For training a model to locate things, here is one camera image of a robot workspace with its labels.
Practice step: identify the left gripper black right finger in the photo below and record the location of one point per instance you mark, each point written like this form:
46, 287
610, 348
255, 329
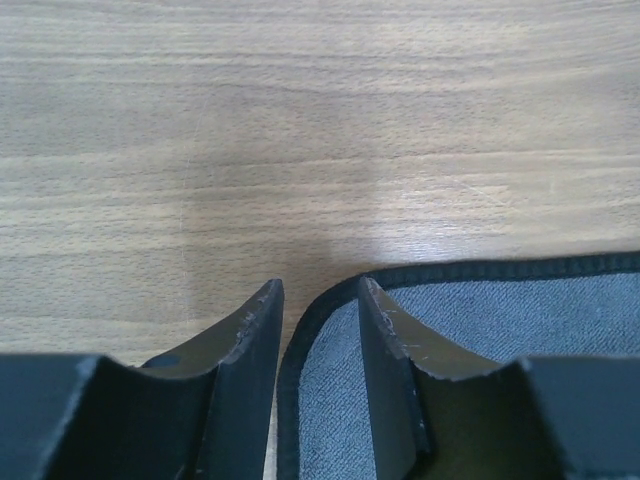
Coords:
440, 411

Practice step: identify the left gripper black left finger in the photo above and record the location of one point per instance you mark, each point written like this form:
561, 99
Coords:
200, 410

